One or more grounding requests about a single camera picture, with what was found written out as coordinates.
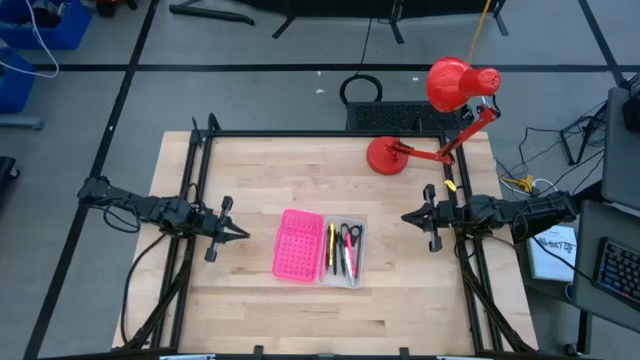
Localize blue storage bin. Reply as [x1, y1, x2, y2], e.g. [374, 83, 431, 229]
[0, 46, 37, 115]
[0, 0, 93, 51]

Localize pink plastic box lid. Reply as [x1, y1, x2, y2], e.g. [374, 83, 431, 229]
[271, 208, 326, 284]

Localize white booklet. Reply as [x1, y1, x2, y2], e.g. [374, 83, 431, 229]
[526, 224, 578, 283]

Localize red desk lamp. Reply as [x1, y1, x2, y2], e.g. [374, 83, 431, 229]
[365, 55, 503, 177]

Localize black perforated panel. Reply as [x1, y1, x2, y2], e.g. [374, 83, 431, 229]
[345, 100, 475, 133]

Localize black floor stand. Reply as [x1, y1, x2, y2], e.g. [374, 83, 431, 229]
[559, 113, 609, 167]

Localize backlit computer keyboard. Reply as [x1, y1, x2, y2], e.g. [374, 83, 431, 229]
[593, 236, 640, 312]

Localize yellow power plug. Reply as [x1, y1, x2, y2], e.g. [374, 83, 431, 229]
[501, 174, 537, 195]

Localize yellow highlighter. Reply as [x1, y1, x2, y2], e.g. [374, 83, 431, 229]
[327, 221, 337, 269]

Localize black handled scissors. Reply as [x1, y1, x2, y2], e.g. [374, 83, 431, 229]
[339, 223, 365, 274]

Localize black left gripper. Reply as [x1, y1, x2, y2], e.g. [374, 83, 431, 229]
[194, 195, 252, 264]

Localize clear plastic supply box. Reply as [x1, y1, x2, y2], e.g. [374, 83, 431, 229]
[316, 215, 368, 291]

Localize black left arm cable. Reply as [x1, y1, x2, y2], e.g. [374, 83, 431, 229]
[119, 231, 169, 347]

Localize grey desk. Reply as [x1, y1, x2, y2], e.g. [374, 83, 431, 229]
[571, 199, 640, 335]
[601, 86, 640, 212]

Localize black aluminium table frame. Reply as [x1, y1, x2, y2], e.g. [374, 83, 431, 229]
[111, 113, 540, 360]

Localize white cable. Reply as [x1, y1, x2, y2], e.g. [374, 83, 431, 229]
[0, 0, 61, 80]

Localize black coiled cable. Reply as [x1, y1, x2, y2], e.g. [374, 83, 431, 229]
[339, 73, 384, 107]

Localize pink pencil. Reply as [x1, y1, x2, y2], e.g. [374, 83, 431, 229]
[344, 231, 359, 280]

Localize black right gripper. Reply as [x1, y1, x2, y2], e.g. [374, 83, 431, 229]
[400, 183, 470, 253]

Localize yellow hanging cable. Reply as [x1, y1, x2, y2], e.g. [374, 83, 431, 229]
[466, 0, 494, 65]

